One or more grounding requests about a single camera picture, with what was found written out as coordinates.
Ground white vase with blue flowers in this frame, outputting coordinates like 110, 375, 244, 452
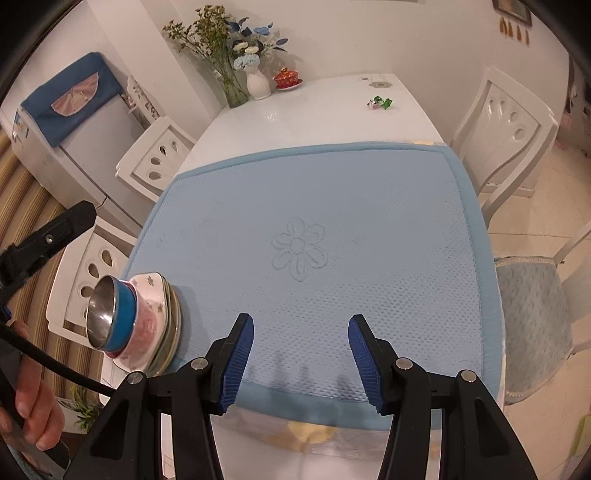
228, 16, 291, 100

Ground steel bowl blue exterior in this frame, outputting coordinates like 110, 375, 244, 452
85, 275, 137, 354

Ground hanging wall ornaments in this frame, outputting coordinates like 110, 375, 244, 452
499, 18, 529, 44

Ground glass vase with green sprigs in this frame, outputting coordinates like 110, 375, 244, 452
163, 4, 252, 109

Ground framed wall picture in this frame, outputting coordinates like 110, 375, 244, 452
492, 0, 532, 25

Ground small green plant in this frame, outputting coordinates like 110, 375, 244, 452
69, 385, 105, 433

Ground white carved dining chair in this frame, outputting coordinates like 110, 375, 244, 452
450, 67, 559, 229
115, 116, 197, 204
46, 217, 139, 342

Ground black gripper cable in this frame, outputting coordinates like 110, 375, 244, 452
0, 320, 116, 396

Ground person's left hand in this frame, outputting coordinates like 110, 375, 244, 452
0, 318, 66, 450

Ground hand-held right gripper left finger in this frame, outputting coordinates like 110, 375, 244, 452
62, 313, 256, 480

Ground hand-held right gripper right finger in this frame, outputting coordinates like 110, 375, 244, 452
348, 315, 539, 480

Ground blue fridge cover cloth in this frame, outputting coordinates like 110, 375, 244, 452
21, 52, 127, 148

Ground grey refrigerator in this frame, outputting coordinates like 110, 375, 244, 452
0, 104, 155, 227

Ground white shelf with trinkets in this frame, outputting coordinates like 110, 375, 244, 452
124, 76, 160, 121

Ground white floral plate gold rim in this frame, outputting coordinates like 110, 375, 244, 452
148, 286, 182, 374

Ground striped brown curtain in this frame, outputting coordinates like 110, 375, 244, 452
0, 134, 122, 435

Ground white floral plate green rim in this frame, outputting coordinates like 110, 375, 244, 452
113, 273, 175, 372

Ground pink patterned bowl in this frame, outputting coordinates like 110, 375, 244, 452
107, 286, 162, 370

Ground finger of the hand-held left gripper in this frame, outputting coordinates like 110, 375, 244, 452
0, 200, 98, 278

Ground light blue textured mat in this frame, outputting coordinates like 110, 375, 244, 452
124, 141, 504, 432

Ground light blue seat cushion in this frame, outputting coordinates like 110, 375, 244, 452
494, 256, 575, 407

